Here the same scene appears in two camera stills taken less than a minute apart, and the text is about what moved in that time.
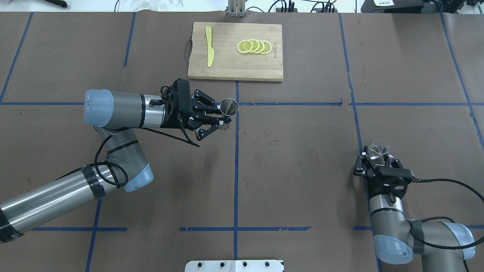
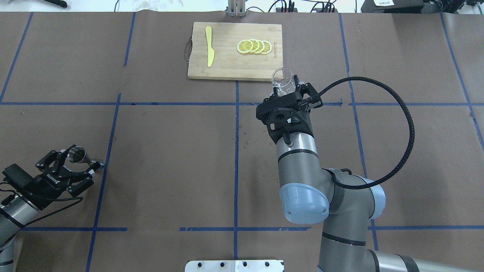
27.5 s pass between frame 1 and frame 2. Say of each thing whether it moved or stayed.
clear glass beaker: moved
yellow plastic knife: stayed
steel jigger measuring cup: moved
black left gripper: moved
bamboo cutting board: stayed
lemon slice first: stayed
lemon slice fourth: stayed
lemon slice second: stayed
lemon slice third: stayed
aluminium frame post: stayed
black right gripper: moved
